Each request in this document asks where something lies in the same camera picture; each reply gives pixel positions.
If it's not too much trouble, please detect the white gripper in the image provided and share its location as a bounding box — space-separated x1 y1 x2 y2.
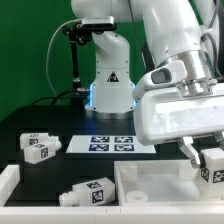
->
134 87 224 168

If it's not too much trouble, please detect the white square tabletop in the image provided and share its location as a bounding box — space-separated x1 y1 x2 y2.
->
114 160 224 206

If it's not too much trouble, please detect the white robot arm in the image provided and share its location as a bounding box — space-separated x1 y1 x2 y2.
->
133 0 224 167

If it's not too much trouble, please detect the white tag sheet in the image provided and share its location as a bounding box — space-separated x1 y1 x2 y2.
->
67 135 156 154

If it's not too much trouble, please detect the white U-shaped fence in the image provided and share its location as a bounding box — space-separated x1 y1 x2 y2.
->
0 160 224 224

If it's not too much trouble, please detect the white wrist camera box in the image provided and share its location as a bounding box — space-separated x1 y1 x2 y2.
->
133 60 187 102

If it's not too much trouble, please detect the silver rear camera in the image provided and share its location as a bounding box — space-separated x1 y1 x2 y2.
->
81 16 117 32

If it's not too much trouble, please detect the black camera stand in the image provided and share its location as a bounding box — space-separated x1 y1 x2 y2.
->
62 24 92 109

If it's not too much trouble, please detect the grey cable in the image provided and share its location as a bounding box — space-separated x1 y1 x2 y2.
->
45 19 84 98

